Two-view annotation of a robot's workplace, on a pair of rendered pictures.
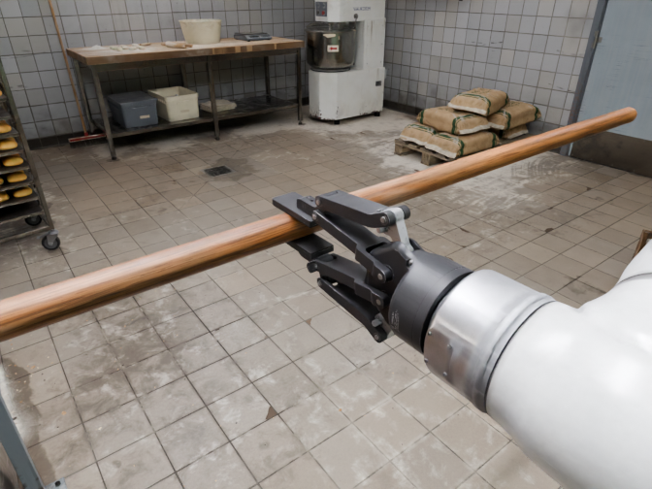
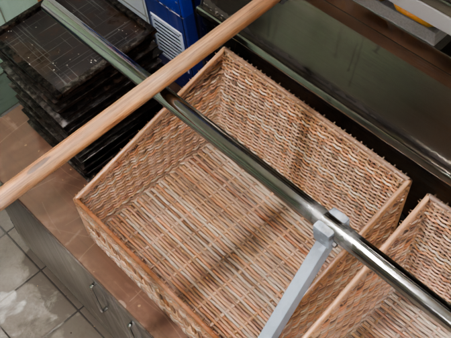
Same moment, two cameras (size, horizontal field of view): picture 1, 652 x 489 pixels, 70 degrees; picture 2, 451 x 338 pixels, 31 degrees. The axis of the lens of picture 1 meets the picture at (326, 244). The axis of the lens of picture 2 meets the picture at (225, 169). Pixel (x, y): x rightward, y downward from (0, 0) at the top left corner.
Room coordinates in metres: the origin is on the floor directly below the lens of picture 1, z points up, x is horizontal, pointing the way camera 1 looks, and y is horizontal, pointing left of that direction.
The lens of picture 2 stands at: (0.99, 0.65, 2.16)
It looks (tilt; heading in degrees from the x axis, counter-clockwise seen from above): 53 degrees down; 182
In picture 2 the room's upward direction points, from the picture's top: 10 degrees counter-clockwise
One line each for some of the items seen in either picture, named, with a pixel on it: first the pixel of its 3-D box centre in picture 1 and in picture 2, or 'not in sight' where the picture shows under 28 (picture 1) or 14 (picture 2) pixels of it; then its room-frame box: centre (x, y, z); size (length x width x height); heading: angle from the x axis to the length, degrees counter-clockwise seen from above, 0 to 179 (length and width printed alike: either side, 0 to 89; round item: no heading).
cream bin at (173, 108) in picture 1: (174, 103); not in sight; (4.94, 1.57, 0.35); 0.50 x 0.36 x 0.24; 38
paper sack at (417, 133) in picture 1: (434, 130); not in sight; (4.37, -1.02, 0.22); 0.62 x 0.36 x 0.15; 132
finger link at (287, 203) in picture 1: (302, 209); not in sight; (0.44, 0.03, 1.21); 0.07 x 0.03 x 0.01; 38
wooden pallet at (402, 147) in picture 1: (468, 145); not in sight; (4.40, -1.37, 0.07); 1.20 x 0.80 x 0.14; 127
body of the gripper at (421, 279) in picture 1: (411, 290); not in sight; (0.32, -0.07, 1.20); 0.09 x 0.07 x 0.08; 38
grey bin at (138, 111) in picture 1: (133, 109); not in sight; (4.68, 1.91, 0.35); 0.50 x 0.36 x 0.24; 37
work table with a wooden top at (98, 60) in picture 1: (198, 90); not in sight; (5.11, 1.35, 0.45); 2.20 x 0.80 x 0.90; 127
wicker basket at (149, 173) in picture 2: not in sight; (235, 209); (0.00, 0.62, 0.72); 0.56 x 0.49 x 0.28; 36
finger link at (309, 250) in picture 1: (303, 240); not in sight; (0.44, 0.02, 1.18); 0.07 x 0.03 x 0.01; 38
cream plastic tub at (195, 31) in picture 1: (202, 31); not in sight; (5.26, 1.28, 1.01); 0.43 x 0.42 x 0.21; 127
